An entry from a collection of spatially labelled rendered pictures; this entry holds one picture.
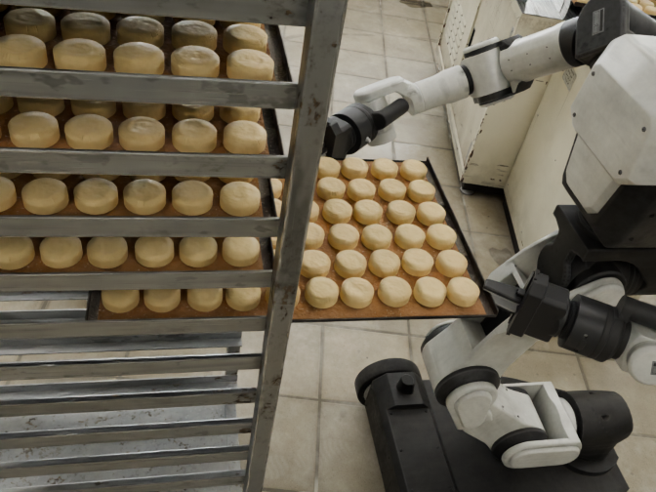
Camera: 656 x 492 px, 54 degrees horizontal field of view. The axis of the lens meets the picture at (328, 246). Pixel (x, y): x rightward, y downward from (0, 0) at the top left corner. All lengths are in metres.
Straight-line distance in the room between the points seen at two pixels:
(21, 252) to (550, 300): 0.74
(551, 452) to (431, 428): 0.31
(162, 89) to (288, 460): 1.39
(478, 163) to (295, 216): 2.11
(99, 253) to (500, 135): 2.10
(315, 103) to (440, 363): 0.88
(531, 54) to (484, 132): 1.36
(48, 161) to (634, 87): 0.82
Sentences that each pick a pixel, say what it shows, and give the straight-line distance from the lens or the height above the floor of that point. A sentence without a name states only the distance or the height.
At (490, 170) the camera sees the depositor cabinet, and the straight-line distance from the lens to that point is 2.83.
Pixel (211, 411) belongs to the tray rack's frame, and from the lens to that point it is 1.79.
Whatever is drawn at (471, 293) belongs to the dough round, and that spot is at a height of 0.97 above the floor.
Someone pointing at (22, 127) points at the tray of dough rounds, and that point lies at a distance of 0.77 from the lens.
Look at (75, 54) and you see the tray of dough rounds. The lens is 0.71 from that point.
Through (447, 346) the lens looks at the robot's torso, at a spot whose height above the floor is 0.61.
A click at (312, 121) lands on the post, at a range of 0.66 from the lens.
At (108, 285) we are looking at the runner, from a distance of 0.85.
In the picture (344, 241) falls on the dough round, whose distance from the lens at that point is 1.04.
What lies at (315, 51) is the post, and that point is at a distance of 0.62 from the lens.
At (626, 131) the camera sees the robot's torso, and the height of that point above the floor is 1.20.
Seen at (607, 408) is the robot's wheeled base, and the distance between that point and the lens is 1.85.
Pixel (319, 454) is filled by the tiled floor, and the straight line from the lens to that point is 1.92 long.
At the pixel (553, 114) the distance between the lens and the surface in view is 2.53.
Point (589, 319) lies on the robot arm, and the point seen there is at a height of 0.99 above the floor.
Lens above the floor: 1.66
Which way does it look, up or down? 42 degrees down
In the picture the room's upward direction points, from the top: 12 degrees clockwise
